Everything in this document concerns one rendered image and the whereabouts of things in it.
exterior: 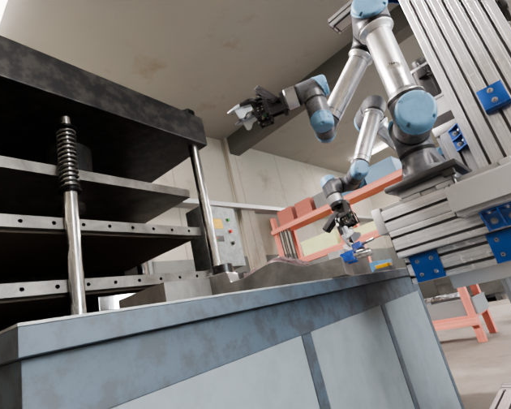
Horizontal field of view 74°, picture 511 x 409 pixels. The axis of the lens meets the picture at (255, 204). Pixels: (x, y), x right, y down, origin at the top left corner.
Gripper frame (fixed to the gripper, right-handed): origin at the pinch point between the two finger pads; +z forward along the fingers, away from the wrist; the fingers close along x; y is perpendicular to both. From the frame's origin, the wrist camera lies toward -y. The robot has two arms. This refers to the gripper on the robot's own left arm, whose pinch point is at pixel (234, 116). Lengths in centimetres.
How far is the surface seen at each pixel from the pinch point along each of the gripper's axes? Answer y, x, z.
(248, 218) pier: -121, 363, 115
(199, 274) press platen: 35, 64, 55
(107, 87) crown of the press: -51, 3, 61
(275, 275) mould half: 60, 9, 0
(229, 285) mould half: 59, 9, 16
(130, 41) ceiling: -228, 101, 118
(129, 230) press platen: 17, 25, 68
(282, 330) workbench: 78, -11, -4
